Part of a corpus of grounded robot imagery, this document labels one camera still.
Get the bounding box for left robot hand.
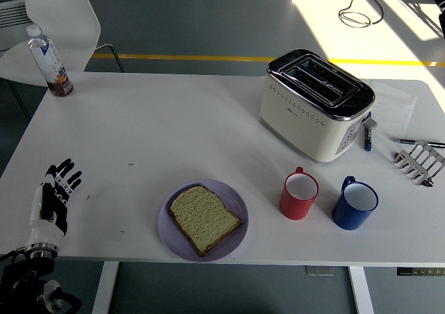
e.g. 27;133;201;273
24;158;83;249

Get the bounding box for bread slice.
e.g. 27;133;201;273
168;185;243;258

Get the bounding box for purple plate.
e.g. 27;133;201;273
157;179;250;263

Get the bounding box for white table leg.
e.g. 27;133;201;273
347;265;375;314
92;261;120;314

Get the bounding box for clear plastic drink bottle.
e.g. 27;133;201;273
26;24;74;98

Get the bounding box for white chair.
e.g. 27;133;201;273
0;0;126;122

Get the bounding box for white radiator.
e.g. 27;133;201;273
0;0;35;33

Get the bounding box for red enamel mug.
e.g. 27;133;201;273
279;167;320;221

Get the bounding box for cream and chrome toaster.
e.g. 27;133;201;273
259;49;376;163

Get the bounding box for blue enamel mug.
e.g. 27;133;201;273
331;176;379;231

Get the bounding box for blue marker pen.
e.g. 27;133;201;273
363;111;373;151

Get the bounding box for black table control panel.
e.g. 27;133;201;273
396;267;445;277

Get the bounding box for white paper sheet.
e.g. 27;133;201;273
368;79;418;140

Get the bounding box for black and silver pen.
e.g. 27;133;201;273
392;138;445;148

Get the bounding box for metal toast rack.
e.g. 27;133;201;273
393;139;445;188

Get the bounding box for grey table bracket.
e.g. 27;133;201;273
305;265;335;277

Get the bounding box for black floor cable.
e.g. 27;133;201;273
339;0;413;28

